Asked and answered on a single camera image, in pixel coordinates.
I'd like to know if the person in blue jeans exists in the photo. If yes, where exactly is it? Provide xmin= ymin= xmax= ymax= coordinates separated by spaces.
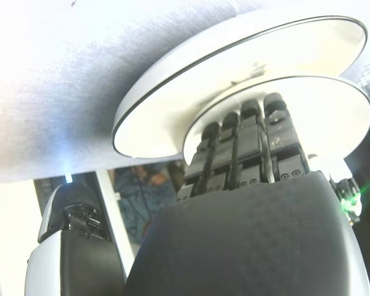
xmin=112 ymin=163 xmax=186 ymax=247

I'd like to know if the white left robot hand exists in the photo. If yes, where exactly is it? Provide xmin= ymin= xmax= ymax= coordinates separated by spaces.
xmin=24 ymin=92 xmax=370 ymax=296

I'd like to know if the white robot lift column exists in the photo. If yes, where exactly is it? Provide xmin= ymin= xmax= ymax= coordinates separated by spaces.
xmin=92 ymin=168 xmax=137 ymax=274

